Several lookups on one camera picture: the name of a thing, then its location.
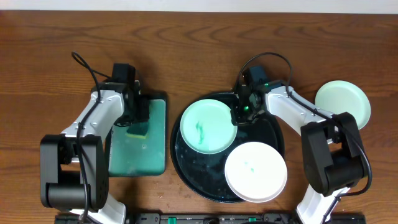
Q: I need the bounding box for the green yellow sponge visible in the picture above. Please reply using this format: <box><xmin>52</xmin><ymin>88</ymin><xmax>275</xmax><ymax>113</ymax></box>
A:
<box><xmin>126</xmin><ymin>121</ymin><xmax>149</xmax><ymax>139</ymax></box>

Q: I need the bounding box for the mint plate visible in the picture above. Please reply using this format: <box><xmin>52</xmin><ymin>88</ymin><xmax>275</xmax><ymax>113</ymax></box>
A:
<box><xmin>315</xmin><ymin>80</ymin><xmax>371</xmax><ymax>129</ymax></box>
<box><xmin>180</xmin><ymin>99</ymin><xmax>238</xmax><ymax>154</ymax></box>

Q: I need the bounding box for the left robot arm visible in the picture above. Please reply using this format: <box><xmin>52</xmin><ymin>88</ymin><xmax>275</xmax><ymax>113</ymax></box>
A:
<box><xmin>40</xmin><ymin>63</ymin><xmax>149</xmax><ymax>223</ymax></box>

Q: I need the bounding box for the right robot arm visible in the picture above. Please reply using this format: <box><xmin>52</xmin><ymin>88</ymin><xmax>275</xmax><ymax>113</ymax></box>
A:
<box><xmin>232</xmin><ymin>66</ymin><xmax>373</xmax><ymax>223</ymax></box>

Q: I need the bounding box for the dark green rectangular water tray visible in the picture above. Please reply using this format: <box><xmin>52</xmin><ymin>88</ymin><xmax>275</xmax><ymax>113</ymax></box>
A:
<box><xmin>105</xmin><ymin>92</ymin><xmax>167</xmax><ymax>177</ymax></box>

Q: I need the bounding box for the black round tray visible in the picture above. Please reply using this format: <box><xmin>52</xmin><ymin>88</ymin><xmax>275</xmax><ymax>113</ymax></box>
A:
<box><xmin>170</xmin><ymin>93</ymin><xmax>284</xmax><ymax>203</ymax></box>

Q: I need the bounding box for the white plate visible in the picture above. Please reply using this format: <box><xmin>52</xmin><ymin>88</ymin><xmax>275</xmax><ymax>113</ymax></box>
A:
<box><xmin>224</xmin><ymin>142</ymin><xmax>287</xmax><ymax>203</ymax></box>

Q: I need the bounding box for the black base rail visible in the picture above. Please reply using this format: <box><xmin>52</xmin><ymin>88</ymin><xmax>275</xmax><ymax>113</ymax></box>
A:
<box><xmin>54</xmin><ymin>213</ymin><xmax>366</xmax><ymax>224</ymax></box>

